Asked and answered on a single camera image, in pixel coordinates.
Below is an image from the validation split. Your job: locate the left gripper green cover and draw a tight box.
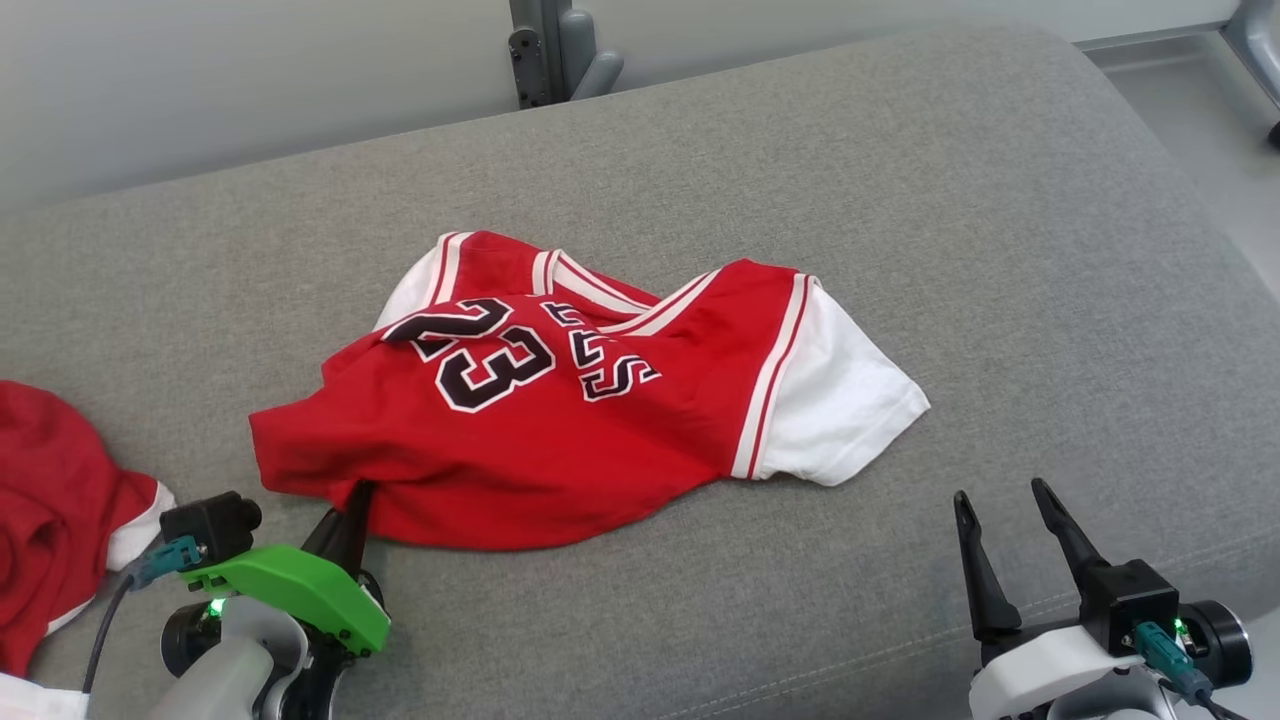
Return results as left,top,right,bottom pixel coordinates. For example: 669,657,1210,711
180,482,391,720

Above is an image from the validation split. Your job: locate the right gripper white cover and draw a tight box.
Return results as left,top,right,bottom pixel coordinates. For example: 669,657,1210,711
953,478,1253,720

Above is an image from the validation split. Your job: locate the red Bulls 23 jersey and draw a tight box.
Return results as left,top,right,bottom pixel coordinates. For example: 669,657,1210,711
248,230,931,553

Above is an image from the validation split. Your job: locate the red Bulls shorts white trim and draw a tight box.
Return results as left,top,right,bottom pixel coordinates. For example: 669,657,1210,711
0,380,177,679

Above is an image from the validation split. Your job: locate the grey fabric sofa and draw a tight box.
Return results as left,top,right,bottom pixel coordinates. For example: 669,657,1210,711
0,25,1280,720

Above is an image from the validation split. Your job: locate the grey skirting board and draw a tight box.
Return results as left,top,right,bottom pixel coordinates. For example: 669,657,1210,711
1075,22,1241,73

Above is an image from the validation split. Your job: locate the grey furniture leg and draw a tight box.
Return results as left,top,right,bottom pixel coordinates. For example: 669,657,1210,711
1225,0,1280,113

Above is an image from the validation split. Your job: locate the right camera cable teal plug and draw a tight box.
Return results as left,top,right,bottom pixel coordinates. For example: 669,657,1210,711
1133,620,1251,720

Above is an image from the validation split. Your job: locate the camera cable teal plug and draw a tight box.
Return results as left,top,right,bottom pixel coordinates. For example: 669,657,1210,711
1133,620,1251,720
82,535,207,696

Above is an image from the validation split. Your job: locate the left camera cable teal plug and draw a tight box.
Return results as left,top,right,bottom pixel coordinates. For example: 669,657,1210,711
82,535,207,696

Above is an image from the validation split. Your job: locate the white left cable label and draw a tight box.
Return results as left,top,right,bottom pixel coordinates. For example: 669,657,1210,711
0,672,89,720

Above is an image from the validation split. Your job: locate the dark grey post bracket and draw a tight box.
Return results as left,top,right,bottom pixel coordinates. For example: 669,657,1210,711
508,27,552,109

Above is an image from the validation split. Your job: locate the light grey rounded post foot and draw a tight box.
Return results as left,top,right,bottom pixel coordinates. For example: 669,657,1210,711
558,8,626,101

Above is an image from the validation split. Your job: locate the grey metal post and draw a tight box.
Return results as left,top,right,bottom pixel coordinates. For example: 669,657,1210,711
510,0,578,101

